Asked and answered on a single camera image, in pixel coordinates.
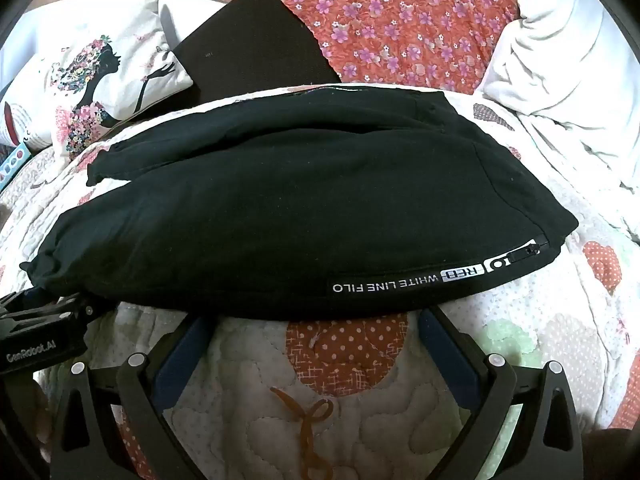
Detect blue dotted box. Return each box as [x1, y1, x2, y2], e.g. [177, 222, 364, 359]
[0, 141, 32, 193]

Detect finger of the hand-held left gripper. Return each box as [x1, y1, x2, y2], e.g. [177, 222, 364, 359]
[0, 287, 110, 325]

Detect red floral cloth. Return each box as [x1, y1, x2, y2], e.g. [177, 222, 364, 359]
[257, 0, 528, 96]

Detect heart patterned quilt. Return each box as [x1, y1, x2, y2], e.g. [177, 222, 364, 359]
[0, 82, 640, 480]

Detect printed figure pillow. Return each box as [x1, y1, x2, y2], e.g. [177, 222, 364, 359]
[0, 0, 195, 161]

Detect white pillow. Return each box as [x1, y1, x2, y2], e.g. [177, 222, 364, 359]
[0, 0, 228, 96]

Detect white crumpled blanket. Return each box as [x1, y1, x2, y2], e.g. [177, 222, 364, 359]
[472, 0, 640, 241]

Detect black pants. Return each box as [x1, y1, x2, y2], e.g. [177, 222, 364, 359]
[19, 85, 580, 322]

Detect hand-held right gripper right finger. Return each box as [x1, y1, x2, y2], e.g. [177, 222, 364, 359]
[417, 304, 586, 480]

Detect dark brown cushion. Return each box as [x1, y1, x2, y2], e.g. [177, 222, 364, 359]
[171, 0, 343, 103]

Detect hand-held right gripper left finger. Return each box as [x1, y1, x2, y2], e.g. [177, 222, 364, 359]
[50, 311, 217, 480]

